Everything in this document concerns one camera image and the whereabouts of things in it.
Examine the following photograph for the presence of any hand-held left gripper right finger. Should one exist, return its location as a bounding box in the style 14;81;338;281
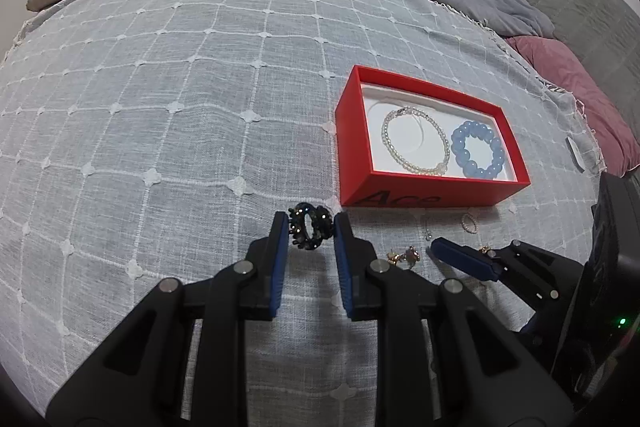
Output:
334;212;573;427

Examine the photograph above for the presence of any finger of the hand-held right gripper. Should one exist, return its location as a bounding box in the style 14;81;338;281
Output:
430;237;503;284
492;240;588;315

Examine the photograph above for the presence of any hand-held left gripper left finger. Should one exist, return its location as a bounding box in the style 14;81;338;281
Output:
45;211;292;427

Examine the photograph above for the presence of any red cardboard box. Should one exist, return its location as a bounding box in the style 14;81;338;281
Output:
335;65;531;208

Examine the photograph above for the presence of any small white device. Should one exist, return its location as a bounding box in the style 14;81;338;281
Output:
567;137;587;172

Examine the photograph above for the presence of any white grid blanket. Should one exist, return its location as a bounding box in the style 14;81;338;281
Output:
0;0;608;427

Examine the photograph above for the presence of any pink pillow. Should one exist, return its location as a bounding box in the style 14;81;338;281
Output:
505;36;640;178

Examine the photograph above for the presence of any blue bead bracelet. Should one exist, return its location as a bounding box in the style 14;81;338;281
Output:
450;120;507;180

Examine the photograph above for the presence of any pearl bead bracelet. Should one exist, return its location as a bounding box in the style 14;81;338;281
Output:
381;106;449;178

